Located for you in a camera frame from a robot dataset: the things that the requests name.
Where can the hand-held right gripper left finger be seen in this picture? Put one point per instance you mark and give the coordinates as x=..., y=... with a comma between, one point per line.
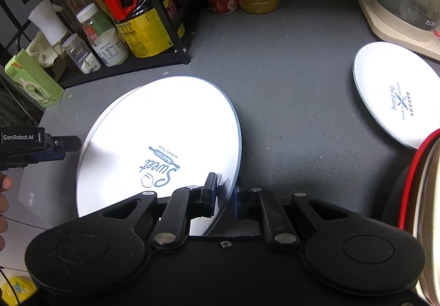
x=208, y=194

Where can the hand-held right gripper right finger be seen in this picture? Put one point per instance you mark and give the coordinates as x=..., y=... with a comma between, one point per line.
x=245, y=204

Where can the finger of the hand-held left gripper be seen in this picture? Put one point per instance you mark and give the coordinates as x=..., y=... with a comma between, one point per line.
x=37, y=158
x=65, y=143

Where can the white deep printed plate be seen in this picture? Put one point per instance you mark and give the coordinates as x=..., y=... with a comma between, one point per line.
x=165, y=127

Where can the large cream bowl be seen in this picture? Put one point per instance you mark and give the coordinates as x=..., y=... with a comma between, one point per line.
x=421, y=196

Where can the person's left hand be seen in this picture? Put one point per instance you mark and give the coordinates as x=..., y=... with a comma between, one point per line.
x=5, y=184

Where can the green cardboard box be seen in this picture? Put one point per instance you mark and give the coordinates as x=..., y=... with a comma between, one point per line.
x=34, y=79

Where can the small clear jar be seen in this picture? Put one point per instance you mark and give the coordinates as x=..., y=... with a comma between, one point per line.
x=82, y=56

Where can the pale crumpled cloth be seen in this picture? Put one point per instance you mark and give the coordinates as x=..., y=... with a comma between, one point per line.
x=44, y=51

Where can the white lid seasoning jar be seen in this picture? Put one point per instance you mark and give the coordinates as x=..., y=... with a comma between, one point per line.
x=103, y=41

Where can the black metal rack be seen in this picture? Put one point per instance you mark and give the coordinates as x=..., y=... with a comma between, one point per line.
x=144, y=64

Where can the white cap bottle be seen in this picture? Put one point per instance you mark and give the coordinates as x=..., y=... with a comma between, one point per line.
x=46, y=18

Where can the yellow bag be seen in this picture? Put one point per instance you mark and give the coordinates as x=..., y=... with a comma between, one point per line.
x=17, y=288

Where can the cream kettle base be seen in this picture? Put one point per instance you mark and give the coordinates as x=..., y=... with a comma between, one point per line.
x=385, y=27

